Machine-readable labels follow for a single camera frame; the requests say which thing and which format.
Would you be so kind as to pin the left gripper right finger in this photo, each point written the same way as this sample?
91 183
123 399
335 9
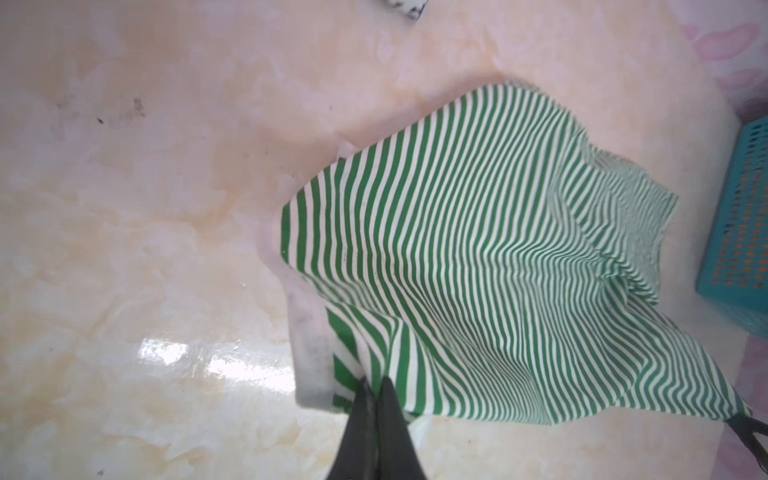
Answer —
397 458

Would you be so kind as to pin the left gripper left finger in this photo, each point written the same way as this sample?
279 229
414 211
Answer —
356 458

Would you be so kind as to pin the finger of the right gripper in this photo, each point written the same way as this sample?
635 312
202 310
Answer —
747 429

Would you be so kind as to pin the green white striped garment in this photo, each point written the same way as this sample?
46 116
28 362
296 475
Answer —
493 264

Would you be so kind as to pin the teal plastic laundry basket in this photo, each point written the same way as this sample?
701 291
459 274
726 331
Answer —
733 271

